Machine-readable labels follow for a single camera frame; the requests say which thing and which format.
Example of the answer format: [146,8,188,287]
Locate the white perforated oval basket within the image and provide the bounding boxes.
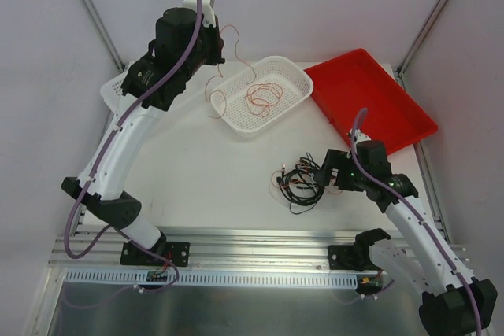
[208,56,313,138]

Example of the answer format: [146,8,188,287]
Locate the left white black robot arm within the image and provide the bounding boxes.
[61,7,224,264]

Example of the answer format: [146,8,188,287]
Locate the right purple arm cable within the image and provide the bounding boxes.
[350,107,484,331]

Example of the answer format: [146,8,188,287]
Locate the translucent white rectangular basket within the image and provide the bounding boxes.
[99,72,125,113]

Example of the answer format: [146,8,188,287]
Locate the red plastic tray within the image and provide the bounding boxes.
[305,48,438,168]

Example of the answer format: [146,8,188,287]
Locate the right aluminium frame post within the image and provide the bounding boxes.
[395,0,450,79]

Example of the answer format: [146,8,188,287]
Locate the thin orange wire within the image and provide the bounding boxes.
[204,24,284,120]

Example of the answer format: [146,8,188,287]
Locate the black cable bundle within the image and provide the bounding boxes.
[269,151,335,217]

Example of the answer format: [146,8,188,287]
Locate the left aluminium frame post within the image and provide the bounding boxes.
[79,0,126,72]

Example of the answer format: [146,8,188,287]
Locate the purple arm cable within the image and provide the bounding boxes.
[64,0,206,260]
[350,107,484,331]

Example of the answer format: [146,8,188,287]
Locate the aluminium frame post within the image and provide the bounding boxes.
[79,0,126,72]
[395,0,450,79]

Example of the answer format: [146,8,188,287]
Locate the white slotted cable duct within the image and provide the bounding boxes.
[65,268,358,290]

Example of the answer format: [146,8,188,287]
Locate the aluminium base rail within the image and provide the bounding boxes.
[46,225,469,274]

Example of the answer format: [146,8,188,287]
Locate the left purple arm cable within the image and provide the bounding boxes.
[64,0,206,260]

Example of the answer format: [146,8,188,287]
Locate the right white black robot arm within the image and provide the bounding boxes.
[315,140,498,335]

